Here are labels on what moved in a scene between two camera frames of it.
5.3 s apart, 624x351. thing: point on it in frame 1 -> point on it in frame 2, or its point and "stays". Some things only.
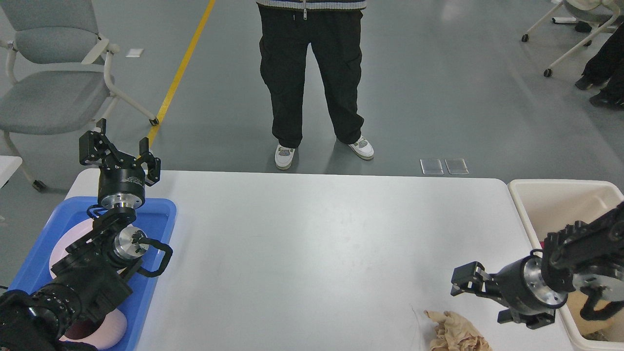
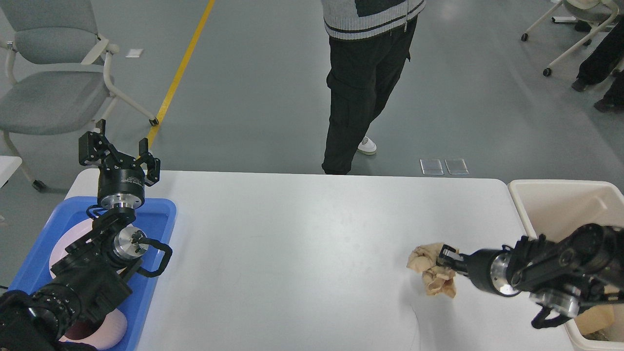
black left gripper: x=118 y=188 stays
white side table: x=9 y=165 stays
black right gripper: x=521 y=285 -> x=493 y=270
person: x=334 y=29 -> x=370 y=41
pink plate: x=73 y=235 stays
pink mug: x=101 y=334 stays
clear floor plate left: x=431 y=166 stays
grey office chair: x=52 y=77 stays
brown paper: x=454 y=333 -> x=438 y=280
